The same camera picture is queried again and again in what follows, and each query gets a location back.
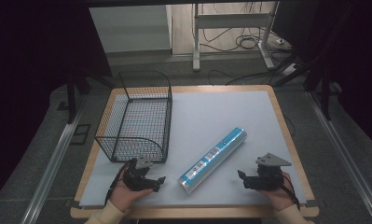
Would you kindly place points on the person's left hand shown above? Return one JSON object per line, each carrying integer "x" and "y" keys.
{"x": 127, "y": 196}

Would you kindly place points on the dark curtain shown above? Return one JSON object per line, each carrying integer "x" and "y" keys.
{"x": 348, "y": 56}
{"x": 34, "y": 62}

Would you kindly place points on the black stand leg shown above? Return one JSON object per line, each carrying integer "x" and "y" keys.
{"x": 71, "y": 98}

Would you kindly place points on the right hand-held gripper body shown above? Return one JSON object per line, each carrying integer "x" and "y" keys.
{"x": 266, "y": 179}

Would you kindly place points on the white desk frame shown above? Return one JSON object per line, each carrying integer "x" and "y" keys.
{"x": 233, "y": 21}

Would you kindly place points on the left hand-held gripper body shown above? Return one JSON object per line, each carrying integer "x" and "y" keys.
{"x": 134, "y": 179}

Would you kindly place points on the aluminium floor rail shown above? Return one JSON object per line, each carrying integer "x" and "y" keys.
{"x": 345, "y": 155}
{"x": 51, "y": 168}

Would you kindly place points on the grey table mat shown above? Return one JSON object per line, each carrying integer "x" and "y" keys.
{"x": 224, "y": 118}

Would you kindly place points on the person's right hand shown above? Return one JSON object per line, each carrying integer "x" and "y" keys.
{"x": 278, "y": 196}

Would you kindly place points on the blue plastic wrap roll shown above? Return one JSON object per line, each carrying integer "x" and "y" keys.
{"x": 213, "y": 160}

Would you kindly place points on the white cabinet panel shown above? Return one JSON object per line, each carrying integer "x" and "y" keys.
{"x": 129, "y": 28}

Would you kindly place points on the white power strip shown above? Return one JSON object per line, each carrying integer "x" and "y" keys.
{"x": 289, "y": 70}

